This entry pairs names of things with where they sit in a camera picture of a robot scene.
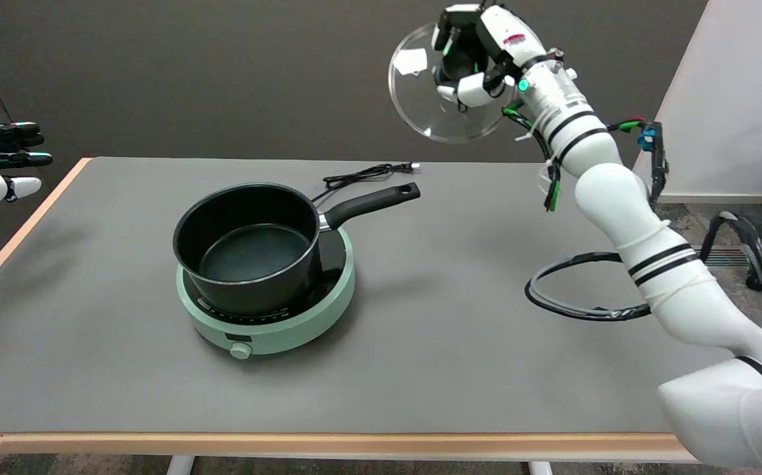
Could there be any floor vent grate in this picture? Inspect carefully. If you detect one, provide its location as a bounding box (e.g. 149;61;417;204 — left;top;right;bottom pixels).
703;245;751;269

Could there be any black soup pot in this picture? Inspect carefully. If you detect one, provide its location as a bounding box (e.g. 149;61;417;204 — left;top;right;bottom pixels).
172;182;421;316

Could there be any black cooker power cord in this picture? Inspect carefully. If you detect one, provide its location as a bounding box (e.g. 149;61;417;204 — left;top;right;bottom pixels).
311;162;420;204

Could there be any green induction cooker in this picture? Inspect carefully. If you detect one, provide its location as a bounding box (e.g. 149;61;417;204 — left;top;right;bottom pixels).
175;228;356;360

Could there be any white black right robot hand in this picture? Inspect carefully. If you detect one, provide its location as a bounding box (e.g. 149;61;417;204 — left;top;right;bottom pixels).
431;3;556;110

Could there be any glass pot lid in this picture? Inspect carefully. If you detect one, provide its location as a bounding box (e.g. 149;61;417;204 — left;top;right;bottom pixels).
389;22;517;144

